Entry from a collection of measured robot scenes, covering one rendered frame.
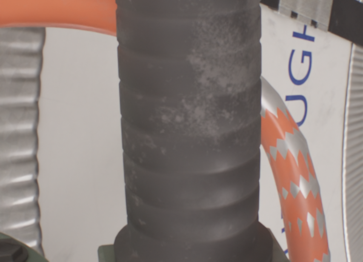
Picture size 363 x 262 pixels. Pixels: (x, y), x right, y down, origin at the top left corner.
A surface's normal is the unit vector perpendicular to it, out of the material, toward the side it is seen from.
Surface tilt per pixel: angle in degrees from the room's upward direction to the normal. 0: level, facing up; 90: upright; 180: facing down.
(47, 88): 90
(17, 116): 88
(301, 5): 90
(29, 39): 89
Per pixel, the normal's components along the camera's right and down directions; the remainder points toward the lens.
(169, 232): -0.36, 0.34
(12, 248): -0.03, -0.93
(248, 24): 0.77, 0.21
